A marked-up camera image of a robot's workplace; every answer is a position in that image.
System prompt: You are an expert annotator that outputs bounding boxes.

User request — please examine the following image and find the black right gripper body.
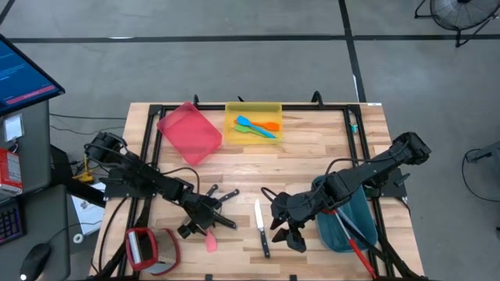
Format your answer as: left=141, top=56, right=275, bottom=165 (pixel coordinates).
left=270, top=187, right=333, bottom=254

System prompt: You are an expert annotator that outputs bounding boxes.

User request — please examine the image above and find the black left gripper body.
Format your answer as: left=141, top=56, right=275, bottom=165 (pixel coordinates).
left=177, top=191, right=223, bottom=240

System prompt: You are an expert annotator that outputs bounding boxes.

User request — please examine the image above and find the pink silicone spatula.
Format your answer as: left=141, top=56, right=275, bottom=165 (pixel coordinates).
left=204, top=229, right=219, bottom=254

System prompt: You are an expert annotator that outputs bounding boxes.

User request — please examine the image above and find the black-handled paring knife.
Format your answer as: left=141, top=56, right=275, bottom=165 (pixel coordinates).
left=254, top=198, right=272, bottom=259

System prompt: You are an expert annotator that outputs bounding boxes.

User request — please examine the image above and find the teal plastic bin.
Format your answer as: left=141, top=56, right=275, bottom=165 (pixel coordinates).
left=312, top=174, right=379, bottom=254

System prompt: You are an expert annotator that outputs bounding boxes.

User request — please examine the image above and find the grey-blue silicone spatula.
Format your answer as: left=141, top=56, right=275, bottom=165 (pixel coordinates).
left=335, top=206, right=370, bottom=245

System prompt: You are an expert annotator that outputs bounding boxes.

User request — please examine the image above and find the red spoon with steel shaft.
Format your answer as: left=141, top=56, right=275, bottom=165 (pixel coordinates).
left=322, top=208, right=378, bottom=279

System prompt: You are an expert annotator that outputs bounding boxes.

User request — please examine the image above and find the orange silicone spatula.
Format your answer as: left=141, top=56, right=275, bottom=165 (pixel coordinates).
left=234, top=119, right=281, bottom=132

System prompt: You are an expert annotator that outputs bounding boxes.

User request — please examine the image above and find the green spoon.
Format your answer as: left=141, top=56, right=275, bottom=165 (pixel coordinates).
left=233, top=123, right=266, bottom=138

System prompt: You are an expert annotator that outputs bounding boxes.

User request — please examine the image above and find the blue silicone spatula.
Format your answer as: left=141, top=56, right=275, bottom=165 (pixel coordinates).
left=235, top=115, right=277, bottom=140

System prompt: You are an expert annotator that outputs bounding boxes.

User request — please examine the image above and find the red tape dispenser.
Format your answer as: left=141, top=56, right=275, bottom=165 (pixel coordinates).
left=124, top=227, right=181, bottom=276

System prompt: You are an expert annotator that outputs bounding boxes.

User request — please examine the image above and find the pink translucent plastic bin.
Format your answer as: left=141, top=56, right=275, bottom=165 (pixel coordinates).
left=155, top=101, right=223, bottom=165

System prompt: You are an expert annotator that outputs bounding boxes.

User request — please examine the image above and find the yellow translucent plastic bin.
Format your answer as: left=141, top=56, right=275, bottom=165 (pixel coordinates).
left=224, top=101, right=283, bottom=144

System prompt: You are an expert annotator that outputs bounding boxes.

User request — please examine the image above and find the white paper sheet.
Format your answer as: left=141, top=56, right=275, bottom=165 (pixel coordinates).
left=71, top=193, right=106, bottom=237

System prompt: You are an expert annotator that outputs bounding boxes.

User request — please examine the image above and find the dark grey desk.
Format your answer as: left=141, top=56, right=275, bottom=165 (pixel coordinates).
left=0, top=183, right=72, bottom=281

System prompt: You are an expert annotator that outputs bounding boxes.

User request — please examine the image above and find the black computer mouse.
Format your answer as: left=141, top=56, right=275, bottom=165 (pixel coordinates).
left=19, top=242, right=52, bottom=281

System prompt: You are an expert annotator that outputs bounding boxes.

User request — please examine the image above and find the black keyboard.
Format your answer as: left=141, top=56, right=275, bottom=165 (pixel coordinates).
left=0, top=199, right=27, bottom=247

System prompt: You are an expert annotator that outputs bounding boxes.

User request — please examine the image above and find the red cardboard box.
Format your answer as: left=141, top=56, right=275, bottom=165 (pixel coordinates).
left=0, top=148, right=23, bottom=196

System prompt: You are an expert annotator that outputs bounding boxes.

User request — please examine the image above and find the grey stand foot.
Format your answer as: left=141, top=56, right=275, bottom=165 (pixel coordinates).
left=466, top=140, right=500, bottom=164

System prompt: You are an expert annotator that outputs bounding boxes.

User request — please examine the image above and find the white paper label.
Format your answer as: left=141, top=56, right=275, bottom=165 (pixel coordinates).
left=3, top=112, right=24, bottom=142

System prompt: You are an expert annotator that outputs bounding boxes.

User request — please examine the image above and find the blue-screen computer monitor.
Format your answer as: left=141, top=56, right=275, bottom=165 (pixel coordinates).
left=0, top=34, right=66, bottom=116

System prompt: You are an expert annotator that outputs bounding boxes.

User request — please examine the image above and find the black floor fan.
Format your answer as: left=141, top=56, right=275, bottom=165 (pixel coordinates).
left=413, top=0, right=500, bottom=48

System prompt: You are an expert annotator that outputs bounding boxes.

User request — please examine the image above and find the black metal table frame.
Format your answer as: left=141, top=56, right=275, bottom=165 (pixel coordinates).
left=116, top=94, right=427, bottom=281

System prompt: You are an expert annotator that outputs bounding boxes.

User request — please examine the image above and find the yellow cable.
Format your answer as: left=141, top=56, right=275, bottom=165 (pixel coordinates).
left=73, top=155, right=95, bottom=183

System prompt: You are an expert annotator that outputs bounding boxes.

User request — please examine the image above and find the black floor cable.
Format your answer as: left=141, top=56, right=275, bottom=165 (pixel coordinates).
left=49, top=112, right=127, bottom=121
left=49, top=124, right=126, bottom=136

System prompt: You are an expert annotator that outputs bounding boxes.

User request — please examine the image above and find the black looped cable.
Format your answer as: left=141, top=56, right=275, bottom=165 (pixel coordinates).
left=461, top=148, right=500, bottom=204

